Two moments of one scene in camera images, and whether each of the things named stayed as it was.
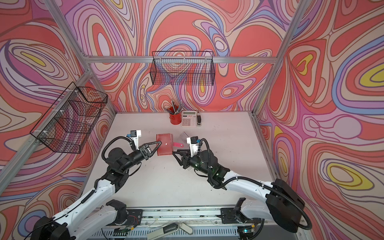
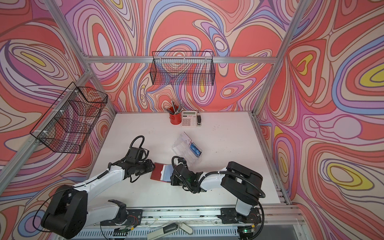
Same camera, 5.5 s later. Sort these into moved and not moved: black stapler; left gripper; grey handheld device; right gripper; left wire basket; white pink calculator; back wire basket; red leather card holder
Moved: right gripper; red leather card holder; left gripper
Not moved: grey handheld device; back wire basket; left wire basket; white pink calculator; black stapler
